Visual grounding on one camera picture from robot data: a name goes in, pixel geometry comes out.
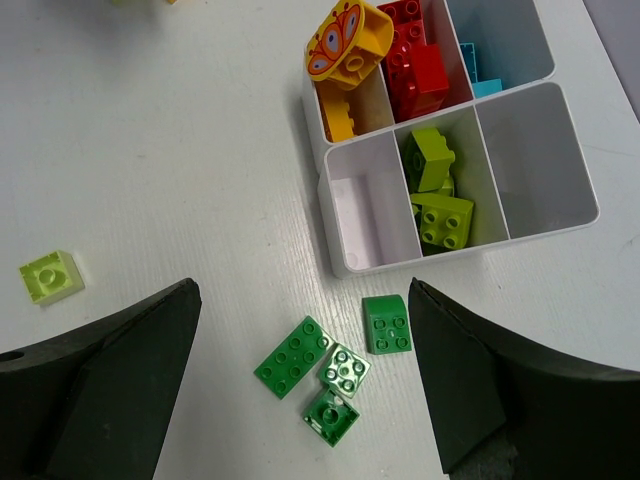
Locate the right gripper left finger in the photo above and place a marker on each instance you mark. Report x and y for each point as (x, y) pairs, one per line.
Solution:
(96, 402)

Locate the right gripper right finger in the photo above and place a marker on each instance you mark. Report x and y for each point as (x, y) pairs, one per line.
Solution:
(503, 406)

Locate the lime lego brick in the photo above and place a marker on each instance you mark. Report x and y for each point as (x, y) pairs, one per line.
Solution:
(51, 278)

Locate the green square lego brick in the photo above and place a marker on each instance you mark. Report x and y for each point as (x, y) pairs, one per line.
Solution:
(386, 324)

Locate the green L-shaped lego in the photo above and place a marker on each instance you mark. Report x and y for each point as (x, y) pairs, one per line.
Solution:
(344, 371)

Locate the dark green lego brick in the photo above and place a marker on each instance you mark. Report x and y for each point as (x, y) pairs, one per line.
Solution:
(330, 416)

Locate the lime green small lego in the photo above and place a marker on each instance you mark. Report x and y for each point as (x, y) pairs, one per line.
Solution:
(445, 221)

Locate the lime green sloped lego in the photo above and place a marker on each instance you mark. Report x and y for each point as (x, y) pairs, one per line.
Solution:
(426, 159)

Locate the light blue lego brick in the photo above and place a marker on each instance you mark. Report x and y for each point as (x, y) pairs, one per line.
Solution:
(487, 87)

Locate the orange lego brick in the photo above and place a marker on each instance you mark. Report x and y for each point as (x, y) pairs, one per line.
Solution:
(338, 124)

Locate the red lego brick spare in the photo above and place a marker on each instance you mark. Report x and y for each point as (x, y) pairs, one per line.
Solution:
(417, 82)

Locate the teal rounded lego brick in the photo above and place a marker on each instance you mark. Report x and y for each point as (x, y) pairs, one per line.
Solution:
(468, 51)

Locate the yellow flower lego brick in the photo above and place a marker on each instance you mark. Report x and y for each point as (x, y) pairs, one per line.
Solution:
(349, 44)

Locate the olive green lego brick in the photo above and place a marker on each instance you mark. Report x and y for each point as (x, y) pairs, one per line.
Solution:
(448, 187)

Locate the red lego brick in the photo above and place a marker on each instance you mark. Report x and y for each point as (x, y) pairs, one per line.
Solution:
(408, 24)

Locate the white right divided container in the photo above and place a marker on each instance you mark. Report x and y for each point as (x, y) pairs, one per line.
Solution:
(518, 160)

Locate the white divided container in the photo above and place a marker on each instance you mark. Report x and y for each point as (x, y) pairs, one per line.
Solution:
(510, 44)
(518, 160)

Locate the white left divided container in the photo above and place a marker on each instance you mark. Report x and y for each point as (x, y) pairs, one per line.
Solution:
(510, 44)

